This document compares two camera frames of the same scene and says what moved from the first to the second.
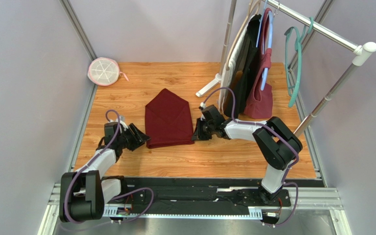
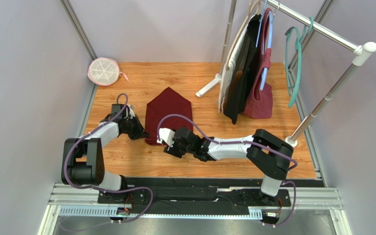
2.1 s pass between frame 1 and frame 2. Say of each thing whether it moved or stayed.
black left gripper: moved
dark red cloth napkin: stayed
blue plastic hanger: stayed
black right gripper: moved
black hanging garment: stayed
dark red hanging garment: stayed
